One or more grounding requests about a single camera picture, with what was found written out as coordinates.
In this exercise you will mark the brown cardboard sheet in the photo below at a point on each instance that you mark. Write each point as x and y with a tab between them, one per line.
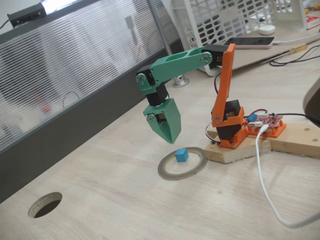
262	56

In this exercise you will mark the red controller board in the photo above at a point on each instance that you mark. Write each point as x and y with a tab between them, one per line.
267	120

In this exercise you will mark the white perforated plastic basket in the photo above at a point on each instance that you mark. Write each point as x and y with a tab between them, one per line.
297	17

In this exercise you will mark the orange controller board mount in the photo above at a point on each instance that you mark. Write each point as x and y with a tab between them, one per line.
277	131

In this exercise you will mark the red and white book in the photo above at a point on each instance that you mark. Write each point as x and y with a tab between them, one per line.
313	22

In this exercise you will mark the light wooden arm base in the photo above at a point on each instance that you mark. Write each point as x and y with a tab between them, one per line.
237	153

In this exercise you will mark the blue cube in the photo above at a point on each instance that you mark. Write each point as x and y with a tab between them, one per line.
181	156

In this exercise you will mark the dark grey rounded object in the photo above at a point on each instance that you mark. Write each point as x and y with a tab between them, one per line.
313	105

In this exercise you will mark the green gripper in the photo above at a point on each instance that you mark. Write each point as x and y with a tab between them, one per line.
167	115

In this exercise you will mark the silver metal post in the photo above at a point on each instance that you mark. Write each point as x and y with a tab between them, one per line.
181	82

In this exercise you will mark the white earbuds case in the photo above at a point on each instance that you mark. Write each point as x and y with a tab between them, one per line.
267	30

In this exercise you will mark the black box device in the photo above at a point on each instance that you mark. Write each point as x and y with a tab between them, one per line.
27	13

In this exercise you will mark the frosted glass desk partition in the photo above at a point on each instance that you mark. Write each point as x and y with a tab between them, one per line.
75	75

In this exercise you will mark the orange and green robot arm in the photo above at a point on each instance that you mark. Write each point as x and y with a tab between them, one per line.
175	65

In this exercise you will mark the smartphone with pink case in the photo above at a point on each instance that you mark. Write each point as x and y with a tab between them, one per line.
255	42

